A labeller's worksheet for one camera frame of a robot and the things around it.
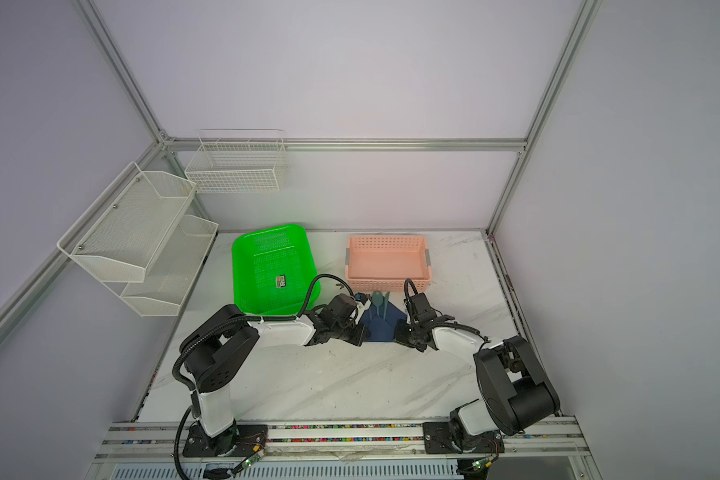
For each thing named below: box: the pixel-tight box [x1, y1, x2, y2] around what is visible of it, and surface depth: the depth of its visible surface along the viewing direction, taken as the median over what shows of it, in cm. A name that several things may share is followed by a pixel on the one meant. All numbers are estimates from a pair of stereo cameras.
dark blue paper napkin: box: [360, 301, 407, 342], surface depth 97 cm
